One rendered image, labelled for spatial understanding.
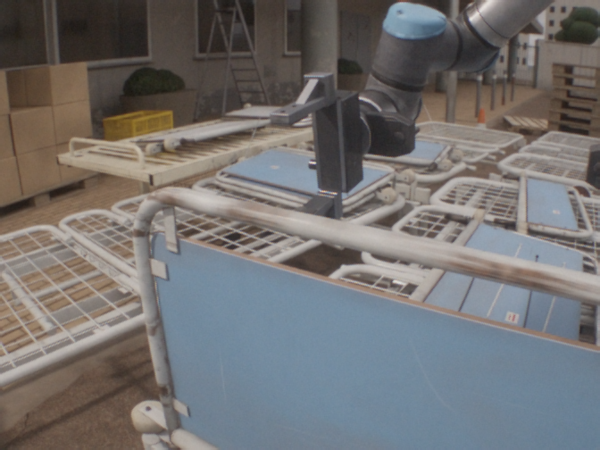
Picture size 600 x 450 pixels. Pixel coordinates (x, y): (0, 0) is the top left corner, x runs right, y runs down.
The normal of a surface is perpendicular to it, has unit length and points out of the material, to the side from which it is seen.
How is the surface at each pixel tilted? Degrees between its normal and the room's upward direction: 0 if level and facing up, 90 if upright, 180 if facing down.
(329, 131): 100
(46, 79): 90
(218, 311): 90
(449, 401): 90
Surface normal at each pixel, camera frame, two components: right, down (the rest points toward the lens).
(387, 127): -0.53, 0.45
